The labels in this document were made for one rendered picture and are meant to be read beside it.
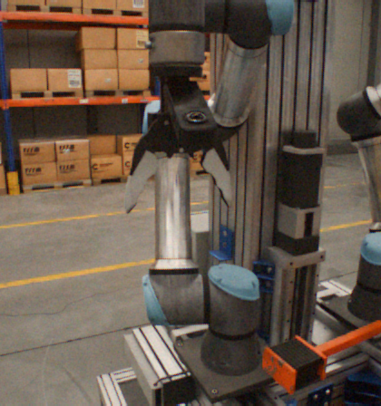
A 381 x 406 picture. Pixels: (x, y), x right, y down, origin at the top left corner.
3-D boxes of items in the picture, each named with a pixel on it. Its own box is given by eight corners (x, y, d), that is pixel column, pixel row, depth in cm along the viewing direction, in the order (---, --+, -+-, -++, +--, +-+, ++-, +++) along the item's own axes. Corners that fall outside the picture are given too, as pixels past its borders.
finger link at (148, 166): (125, 204, 60) (160, 154, 60) (129, 216, 55) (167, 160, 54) (108, 194, 59) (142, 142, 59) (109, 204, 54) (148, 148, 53)
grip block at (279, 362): (290, 395, 68) (293, 372, 67) (261, 368, 76) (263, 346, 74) (325, 379, 72) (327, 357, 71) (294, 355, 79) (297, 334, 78)
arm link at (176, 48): (211, 32, 50) (148, 29, 48) (210, 68, 51) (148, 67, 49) (197, 39, 57) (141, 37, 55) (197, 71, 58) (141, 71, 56)
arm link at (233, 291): (262, 334, 89) (266, 281, 85) (203, 337, 88) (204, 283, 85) (252, 307, 100) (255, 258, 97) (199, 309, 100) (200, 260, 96)
